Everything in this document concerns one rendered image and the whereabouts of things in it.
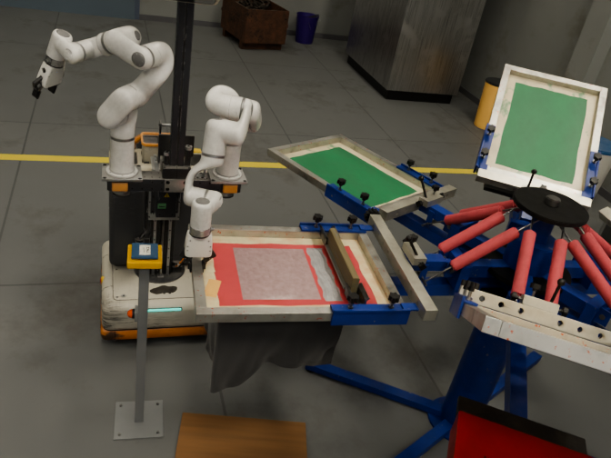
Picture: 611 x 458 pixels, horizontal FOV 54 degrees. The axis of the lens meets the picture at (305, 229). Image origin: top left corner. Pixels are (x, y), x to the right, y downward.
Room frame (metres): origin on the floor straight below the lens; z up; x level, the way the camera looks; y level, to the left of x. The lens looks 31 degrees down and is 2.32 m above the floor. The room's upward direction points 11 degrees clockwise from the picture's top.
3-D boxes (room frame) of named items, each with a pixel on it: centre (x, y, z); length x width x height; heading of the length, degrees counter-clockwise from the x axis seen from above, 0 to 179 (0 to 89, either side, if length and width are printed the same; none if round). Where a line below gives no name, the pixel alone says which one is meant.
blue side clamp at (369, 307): (1.76, -0.29, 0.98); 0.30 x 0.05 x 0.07; 108
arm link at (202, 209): (1.88, 0.37, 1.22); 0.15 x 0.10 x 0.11; 1
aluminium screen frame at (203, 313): (1.95, 0.02, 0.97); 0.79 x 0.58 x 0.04; 108
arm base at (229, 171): (2.35, 0.39, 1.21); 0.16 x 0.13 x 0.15; 21
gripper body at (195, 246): (1.84, 0.38, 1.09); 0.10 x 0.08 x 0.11; 108
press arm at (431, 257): (2.13, -0.51, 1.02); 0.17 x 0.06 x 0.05; 108
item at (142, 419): (1.89, 0.60, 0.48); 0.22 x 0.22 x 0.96; 18
